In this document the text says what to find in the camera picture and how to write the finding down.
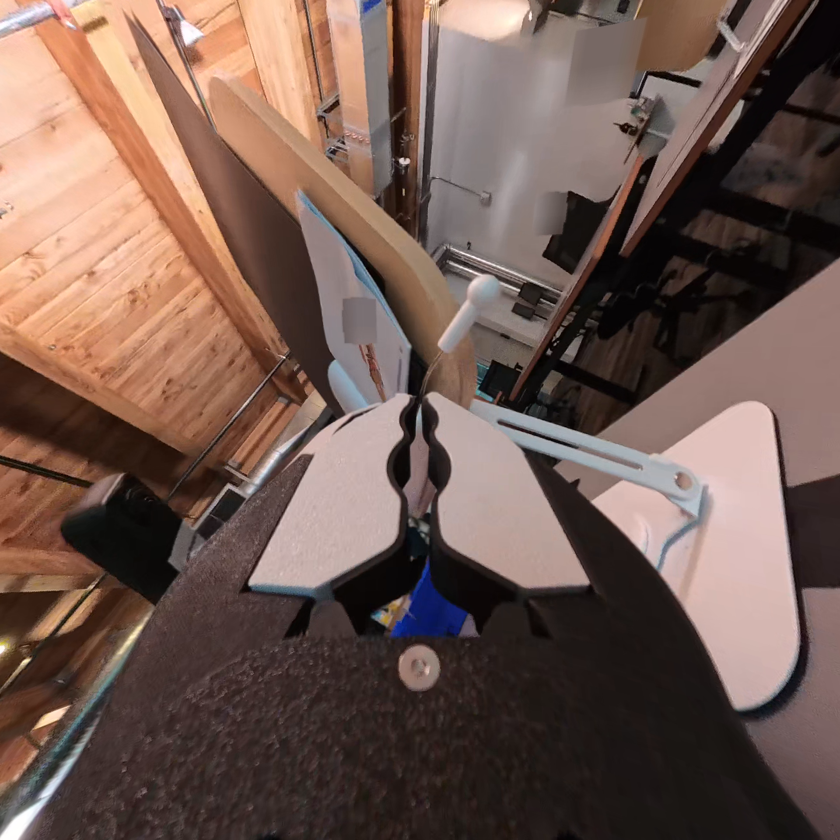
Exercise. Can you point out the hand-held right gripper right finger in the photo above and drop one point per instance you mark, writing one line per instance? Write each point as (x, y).
(512, 519)

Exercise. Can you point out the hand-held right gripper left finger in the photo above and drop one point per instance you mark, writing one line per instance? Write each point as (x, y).
(335, 519)

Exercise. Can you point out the white book stand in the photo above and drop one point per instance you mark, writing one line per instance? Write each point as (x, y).
(735, 551)

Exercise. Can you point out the blue cardboard box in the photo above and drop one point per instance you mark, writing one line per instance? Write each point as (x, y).
(433, 604)

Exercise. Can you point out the instruction booklet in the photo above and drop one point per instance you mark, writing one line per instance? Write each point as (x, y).
(328, 263)

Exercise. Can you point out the beige rounded panel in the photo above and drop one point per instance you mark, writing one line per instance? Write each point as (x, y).
(676, 33)

